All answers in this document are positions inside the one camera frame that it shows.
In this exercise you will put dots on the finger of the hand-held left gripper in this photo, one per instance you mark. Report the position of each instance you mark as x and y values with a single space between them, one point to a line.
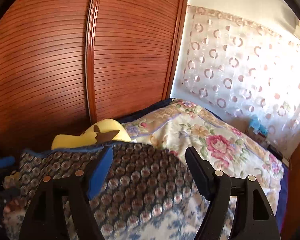
5 162

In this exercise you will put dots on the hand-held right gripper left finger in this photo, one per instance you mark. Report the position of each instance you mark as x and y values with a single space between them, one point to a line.
100 170

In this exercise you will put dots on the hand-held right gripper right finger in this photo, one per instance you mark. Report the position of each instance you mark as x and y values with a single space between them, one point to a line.
200 172

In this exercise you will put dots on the navy medallion-print shirt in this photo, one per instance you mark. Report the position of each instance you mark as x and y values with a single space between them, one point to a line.
145 175

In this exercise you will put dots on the floral quilt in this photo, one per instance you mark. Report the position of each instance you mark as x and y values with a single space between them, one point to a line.
190 130

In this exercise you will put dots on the blue-white floral sheet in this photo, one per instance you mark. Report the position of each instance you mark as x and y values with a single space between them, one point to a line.
185 220

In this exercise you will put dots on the blue plastic bag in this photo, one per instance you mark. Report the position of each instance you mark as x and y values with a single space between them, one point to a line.
256 123

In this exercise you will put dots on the navy bed sheet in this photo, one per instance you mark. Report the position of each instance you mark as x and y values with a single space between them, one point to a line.
282 200

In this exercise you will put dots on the white circle-patterned curtain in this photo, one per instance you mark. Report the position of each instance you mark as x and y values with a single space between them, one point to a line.
240 80

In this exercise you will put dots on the wooden slatted wardrobe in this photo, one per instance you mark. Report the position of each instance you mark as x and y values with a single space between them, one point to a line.
65 67

